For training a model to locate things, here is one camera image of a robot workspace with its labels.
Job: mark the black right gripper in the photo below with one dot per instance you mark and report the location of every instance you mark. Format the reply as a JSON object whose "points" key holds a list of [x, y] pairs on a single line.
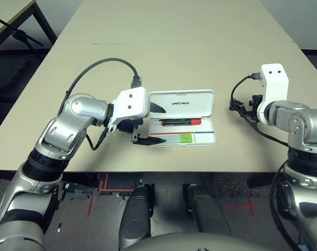
{"points": [[255, 102]]}

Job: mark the black tripod stand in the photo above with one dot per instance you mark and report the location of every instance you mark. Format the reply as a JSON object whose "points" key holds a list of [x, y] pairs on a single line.
{"points": [[20, 34]]}

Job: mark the green capped white highlighter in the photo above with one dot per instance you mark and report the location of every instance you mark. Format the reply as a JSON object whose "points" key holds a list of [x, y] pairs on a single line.
{"points": [[186, 138]]}

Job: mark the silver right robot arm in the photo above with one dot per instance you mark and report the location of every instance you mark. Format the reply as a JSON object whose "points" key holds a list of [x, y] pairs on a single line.
{"points": [[299, 123]]}

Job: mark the black marker with red cap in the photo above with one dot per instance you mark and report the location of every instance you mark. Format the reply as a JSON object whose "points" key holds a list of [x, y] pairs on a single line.
{"points": [[174, 122]]}

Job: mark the grey robot leg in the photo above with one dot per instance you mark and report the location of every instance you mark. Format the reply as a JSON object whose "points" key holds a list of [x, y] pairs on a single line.
{"points": [[135, 217], [205, 209]]}

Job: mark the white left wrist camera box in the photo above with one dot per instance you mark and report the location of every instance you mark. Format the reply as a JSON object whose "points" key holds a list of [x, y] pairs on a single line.
{"points": [[132, 104]]}

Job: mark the side table with black frame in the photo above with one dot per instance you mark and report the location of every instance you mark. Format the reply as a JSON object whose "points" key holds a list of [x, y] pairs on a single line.
{"points": [[6, 10]]}

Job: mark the grey robot torso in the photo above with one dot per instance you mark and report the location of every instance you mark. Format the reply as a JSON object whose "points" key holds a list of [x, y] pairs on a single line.
{"points": [[200, 243]]}

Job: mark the white Unitree pencil case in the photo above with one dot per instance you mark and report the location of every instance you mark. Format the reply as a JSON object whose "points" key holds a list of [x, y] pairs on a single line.
{"points": [[200, 104]]}

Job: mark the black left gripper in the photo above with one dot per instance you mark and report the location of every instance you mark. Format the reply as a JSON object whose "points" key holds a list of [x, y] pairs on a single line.
{"points": [[128, 126]]}

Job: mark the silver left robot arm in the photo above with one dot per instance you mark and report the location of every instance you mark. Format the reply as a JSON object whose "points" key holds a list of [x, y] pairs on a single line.
{"points": [[77, 109]]}

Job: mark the grey robot left leg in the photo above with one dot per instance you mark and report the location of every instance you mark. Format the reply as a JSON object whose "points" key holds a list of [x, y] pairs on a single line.
{"points": [[135, 217]]}

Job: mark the grey robot right leg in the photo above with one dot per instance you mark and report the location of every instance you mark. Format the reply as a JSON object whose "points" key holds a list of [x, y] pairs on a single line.
{"points": [[205, 209]]}

